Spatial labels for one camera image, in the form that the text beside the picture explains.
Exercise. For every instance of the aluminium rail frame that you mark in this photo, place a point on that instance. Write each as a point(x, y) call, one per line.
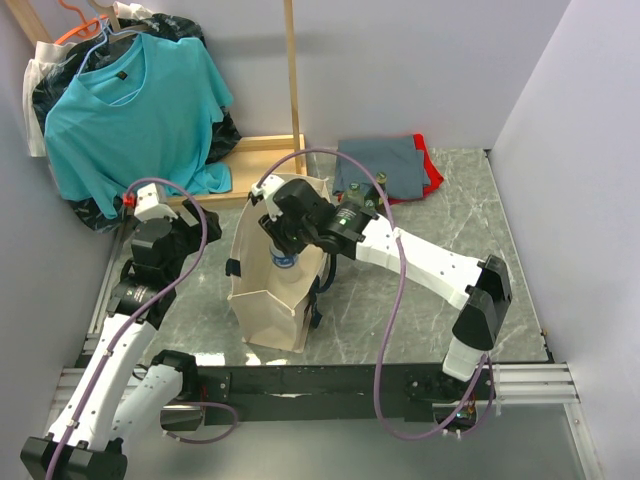
point(533, 383)

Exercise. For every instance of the turquoise t-shirt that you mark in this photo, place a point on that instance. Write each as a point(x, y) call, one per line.
point(148, 114)

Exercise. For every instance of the dark patterned shirt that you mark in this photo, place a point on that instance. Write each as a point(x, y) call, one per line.
point(225, 135)

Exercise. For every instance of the green glass bottle yellow label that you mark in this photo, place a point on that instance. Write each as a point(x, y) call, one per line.
point(381, 188)

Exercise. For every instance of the clear bottle green cap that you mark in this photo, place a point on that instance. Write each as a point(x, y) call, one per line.
point(354, 194)
point(370, 205)

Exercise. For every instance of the grey folded garment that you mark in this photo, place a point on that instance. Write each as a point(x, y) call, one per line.
point(375, 154)

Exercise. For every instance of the wooden rack base tray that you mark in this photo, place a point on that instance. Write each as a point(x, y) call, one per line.
point(247, 162)

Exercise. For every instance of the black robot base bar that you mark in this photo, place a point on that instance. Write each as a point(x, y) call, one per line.
point(317, 392)

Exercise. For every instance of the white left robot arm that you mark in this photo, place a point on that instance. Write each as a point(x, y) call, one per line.
point(88, 439)

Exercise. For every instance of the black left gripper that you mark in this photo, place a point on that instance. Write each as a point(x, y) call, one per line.
point(195, 230)

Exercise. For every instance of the wooden rack post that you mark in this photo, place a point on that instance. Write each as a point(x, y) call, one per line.
point(29, 21)
point(292, 72)

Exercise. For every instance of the white hanging garment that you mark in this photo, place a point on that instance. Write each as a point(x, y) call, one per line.
point(48, 75)

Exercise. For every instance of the light blue wire hanger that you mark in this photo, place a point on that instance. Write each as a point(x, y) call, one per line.
point(98, 52)

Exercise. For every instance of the clear bottle blue cap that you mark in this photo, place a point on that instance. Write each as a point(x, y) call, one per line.
point(282, 260)

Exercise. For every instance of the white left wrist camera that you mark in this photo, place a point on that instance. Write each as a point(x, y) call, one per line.
point(149, 202)

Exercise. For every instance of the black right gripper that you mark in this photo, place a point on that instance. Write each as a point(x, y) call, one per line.
point(275, 231)

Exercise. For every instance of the orange clothes hanger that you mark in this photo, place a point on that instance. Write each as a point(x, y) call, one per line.
point(86, 29)

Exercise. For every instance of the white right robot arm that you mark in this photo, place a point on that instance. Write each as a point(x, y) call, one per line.
point(479, 289)

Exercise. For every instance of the beige canvas tote bag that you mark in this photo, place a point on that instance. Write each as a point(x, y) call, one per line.
point(273, 305)

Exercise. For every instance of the wooden clothes hanger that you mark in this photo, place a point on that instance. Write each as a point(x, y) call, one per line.
point(115, 31)

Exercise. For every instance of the wooden rack left post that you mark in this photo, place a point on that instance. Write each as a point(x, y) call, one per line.
point(29, 21)

